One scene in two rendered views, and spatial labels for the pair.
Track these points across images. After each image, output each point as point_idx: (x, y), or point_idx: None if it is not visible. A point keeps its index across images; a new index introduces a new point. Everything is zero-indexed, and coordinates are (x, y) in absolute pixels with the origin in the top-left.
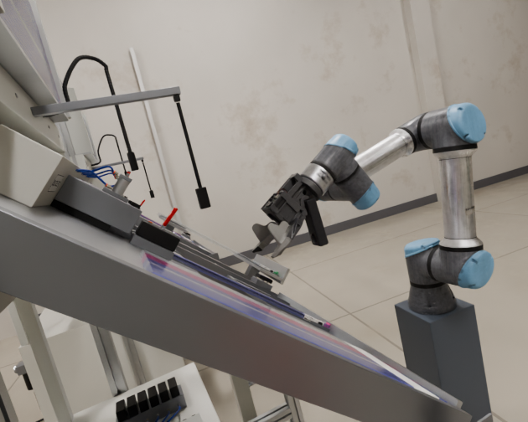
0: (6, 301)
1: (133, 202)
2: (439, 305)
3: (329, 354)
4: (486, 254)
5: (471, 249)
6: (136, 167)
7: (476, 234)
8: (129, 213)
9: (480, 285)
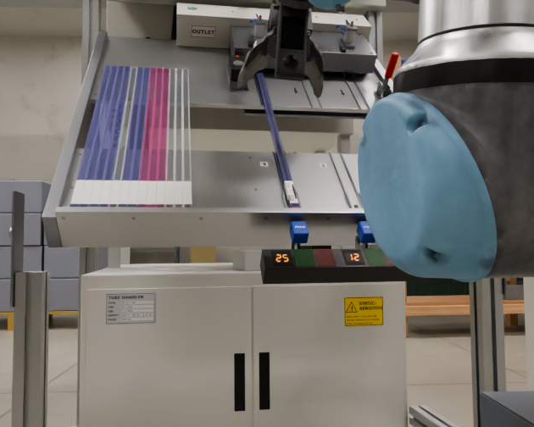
0: (280, 127)
1: (248, 41)
2: None
3: (72, 117)
4: (386, 108)
5: (392, 91)
6: (337, 8)
7: (452, 18)
8: (233, 50)
9: (387, 249)
